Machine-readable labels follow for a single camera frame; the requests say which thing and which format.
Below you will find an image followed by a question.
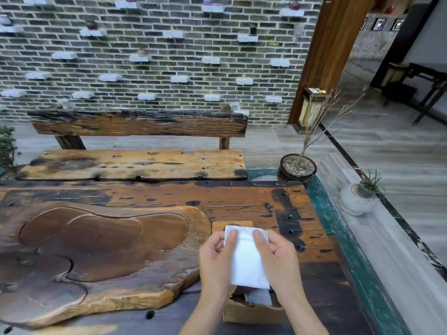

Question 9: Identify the brown wooden pillar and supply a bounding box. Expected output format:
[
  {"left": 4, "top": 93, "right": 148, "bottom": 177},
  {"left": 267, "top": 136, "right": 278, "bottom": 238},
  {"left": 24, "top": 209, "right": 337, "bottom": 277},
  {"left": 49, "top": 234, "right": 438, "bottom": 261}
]
[{"left": 287, "top": 0, "right": 380, "bottom": 126}]

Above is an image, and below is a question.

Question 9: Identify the person's right forearm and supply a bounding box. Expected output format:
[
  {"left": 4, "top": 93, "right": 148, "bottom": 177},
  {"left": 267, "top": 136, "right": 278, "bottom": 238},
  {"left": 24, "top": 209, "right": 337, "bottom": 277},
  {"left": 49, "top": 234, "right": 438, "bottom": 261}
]
[{"left": 273, "top": 289, "right": 331, "bottom": 335}]

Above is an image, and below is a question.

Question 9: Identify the group of white brick shelves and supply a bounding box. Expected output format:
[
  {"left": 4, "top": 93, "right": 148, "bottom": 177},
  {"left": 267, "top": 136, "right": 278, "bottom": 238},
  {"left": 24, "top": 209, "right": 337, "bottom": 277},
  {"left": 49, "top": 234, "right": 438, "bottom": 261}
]
[{"left": 0, "top": 0, "right": 306, "bottom": 117}]

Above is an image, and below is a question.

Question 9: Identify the bare twig in brown pot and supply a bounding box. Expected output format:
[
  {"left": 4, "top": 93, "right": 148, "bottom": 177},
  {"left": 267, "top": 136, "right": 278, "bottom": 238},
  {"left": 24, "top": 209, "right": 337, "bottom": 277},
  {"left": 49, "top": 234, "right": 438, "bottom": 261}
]
[{"left": 277, "top": 88, "right": 366, "bottom": 188}]

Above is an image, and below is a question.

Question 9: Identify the white paper tissue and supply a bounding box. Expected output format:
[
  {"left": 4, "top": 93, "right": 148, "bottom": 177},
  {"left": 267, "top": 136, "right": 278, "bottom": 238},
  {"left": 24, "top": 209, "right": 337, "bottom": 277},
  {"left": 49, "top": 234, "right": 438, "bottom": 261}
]
[{"left": 223, "top": 225, "right": 271, "bottom": 290}]

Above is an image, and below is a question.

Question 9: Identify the white vase with green plant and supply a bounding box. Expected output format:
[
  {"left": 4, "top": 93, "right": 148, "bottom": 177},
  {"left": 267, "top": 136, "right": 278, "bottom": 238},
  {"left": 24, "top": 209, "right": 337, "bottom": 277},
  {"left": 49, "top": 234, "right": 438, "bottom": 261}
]
[{"left": 339, "top": 169, "right": 387, "bottom": 217}]

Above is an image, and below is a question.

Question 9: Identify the green leafy shrub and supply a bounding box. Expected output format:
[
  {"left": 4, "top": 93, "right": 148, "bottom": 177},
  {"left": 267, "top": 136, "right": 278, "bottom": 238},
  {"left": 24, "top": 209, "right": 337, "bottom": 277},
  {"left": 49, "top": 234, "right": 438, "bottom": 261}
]
[{"left": 0, "top": 126, "right": 20, "bottom": 172}]

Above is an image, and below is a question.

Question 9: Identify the gold waste bin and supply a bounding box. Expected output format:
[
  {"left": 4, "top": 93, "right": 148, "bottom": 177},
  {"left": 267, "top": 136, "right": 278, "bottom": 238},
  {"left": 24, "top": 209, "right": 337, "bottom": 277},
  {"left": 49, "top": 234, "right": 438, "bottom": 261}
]
[{"left": 379, "top": 63, "right": 409, "bottom": 90}]

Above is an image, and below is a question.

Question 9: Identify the brown wooden tissue box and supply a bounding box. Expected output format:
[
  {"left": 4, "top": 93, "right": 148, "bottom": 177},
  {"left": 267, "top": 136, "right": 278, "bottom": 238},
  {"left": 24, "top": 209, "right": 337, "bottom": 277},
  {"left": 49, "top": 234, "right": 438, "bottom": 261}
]
[{"left": 222, "top": 285, "right": 289, "bottom": 325}]

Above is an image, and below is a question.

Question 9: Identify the person's right hand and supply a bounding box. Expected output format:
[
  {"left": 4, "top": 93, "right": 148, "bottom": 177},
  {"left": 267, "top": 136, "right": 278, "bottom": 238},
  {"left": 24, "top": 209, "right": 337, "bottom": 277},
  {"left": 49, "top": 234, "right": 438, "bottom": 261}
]
[{"left": 252, "top": 229, "right": 305, "bottom": 298}]

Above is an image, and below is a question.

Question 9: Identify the person's left hand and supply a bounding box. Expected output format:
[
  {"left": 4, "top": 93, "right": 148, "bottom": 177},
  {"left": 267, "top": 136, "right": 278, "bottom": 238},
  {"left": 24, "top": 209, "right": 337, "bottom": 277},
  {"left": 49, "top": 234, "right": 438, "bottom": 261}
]
[{"left": 198, "top": 229, "right": 240, "bottom": 294}]

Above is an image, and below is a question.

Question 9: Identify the white tissue pack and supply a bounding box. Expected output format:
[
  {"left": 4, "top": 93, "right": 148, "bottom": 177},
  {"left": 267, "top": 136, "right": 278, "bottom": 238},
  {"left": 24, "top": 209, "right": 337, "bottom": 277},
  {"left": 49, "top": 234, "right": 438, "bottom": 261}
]
[{"left": 244, "top": 289, "right": 273, "bottom": 307}]

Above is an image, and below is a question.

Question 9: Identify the square wooden coaster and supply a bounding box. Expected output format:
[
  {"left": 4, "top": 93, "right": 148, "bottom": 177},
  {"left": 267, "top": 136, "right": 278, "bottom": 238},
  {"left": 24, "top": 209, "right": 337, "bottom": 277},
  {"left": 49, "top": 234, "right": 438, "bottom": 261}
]
[{"left": 212, "top": 220, "right": 254, "bottom": 238}]

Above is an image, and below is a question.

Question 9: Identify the person's left forearm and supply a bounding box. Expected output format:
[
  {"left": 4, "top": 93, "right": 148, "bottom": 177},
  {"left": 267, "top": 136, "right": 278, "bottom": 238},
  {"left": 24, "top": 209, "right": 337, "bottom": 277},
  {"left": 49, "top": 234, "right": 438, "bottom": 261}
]
[{"left": 179, "top": 289, "right": 234, "bottom": 335}]

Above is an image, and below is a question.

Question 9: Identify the rustic wooden bench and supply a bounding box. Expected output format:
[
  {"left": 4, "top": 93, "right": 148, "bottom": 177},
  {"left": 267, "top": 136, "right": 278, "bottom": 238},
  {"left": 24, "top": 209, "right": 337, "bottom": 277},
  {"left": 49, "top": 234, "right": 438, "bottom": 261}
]
[{"left": 15, "top": 109, "right": 249, "bottom": 182}]

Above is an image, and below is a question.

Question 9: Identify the carved wooden tea tray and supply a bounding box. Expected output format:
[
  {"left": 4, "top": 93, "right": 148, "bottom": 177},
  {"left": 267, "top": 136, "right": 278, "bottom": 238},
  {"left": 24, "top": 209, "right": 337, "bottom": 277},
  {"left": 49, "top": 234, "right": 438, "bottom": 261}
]
[{"left": 0, "top": 201, "right": 213, "bottom": 328}]

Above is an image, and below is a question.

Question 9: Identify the dark wooden side table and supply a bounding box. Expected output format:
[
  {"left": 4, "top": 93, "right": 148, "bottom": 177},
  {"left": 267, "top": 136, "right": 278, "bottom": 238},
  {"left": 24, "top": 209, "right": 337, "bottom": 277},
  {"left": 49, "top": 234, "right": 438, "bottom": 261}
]
[{"left": 382, "top": 62, "right": 447, "bottom": 125}]

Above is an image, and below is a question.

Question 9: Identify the gold floor lantern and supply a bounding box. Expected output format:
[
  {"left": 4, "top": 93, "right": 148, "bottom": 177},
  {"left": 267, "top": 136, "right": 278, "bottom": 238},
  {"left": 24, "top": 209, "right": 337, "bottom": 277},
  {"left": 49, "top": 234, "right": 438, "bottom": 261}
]
[{"left": 292, "top": 87, "right": 331, "bottom": 135}]

